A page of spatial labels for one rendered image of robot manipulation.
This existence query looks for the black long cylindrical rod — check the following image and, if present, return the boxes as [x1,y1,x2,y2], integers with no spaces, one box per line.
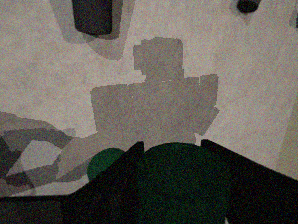
[72,0,112,35]

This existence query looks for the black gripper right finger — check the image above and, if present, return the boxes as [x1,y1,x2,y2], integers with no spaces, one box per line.
[200,139,298,224]

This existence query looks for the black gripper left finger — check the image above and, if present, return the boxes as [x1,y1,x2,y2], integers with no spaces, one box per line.
[0,141,144,224]

